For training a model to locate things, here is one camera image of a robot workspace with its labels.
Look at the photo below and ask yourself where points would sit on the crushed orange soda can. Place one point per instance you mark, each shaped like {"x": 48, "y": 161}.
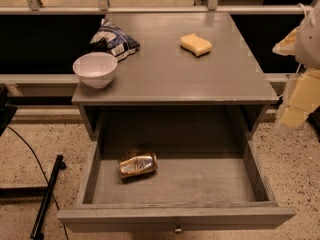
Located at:
{"x": 138, "y": 164}

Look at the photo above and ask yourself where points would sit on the open grey top drawer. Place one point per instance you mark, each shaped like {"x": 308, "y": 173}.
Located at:
{"x": 219, "y": 189}

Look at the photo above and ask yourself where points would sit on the blue white chip bag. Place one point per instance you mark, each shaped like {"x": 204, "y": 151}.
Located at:
{"x": 113, "y": 40}

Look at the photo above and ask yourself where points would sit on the black floor stand bar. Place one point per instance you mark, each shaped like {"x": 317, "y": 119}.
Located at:
{"x": 36, "y": 233}

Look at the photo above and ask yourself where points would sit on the yellow sponge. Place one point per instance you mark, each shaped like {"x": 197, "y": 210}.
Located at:
{"x": 195, "y": 44}

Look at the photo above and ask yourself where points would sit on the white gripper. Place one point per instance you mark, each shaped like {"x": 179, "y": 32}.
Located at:
{"x": 308, "y": 45}

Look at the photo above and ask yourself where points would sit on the white ceramic bowl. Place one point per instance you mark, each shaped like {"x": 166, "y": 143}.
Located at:
{"x": 96, "y": 69}

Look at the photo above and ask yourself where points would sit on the metal railing frame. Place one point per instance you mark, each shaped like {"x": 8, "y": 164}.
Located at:
{"x": 100, "y": 7}

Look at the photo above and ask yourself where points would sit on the grey wooden cabinet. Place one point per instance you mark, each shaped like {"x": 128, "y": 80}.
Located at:
{"x": 165, "y": 99}

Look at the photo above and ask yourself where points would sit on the black equipment at left edge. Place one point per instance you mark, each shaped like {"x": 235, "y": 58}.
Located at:
{"x": 7, "y": 112}

